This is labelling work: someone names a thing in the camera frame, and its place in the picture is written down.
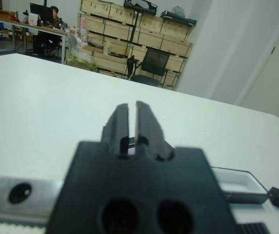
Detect white box with red print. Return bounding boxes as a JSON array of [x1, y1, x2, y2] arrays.
[[28, 12, 40, 25]]

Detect brown cardboard box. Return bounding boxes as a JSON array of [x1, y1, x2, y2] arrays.
[[0, 8, 17, 21]]

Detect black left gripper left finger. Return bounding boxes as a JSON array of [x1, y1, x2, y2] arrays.
[[101, 103, 130, 158]]

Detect black desktop computer tower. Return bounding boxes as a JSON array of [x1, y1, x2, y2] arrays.
[[33, 31, 64, 56]]

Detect black flat bag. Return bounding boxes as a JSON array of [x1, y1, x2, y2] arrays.
[[159, 6, 198, 26]]

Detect black mesh office chair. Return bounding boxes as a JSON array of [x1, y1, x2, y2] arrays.
[[130, 47, 171, 88]]

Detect black bag with goggles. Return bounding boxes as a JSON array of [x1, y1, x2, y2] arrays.
[[123, 0, 159, 14]]

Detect stacked wooden crates rack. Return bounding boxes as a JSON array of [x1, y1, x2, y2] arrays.
[[77, 0, 194, 88]]

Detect yellowish plastic bag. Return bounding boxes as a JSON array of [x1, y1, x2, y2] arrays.
[[65, 33, 98, 72]]

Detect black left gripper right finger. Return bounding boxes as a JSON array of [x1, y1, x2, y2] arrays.
[[134, 100, 175, 161]]

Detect seated person at desk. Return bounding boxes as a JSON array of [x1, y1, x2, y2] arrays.
[[49, 5, 63, 28]]

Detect black upright bin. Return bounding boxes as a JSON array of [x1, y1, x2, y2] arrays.
[[126, 55, 140, 80]]

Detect black computer monitor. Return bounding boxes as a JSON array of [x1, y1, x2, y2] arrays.
[[29, 2, 53, 24]]

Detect black box base white insert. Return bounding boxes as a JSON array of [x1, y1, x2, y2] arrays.
[[210, 166, 270, 205]]

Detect white-framed wooden-top desk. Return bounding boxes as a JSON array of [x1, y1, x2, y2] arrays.
[[0, 16, 69, 64]]

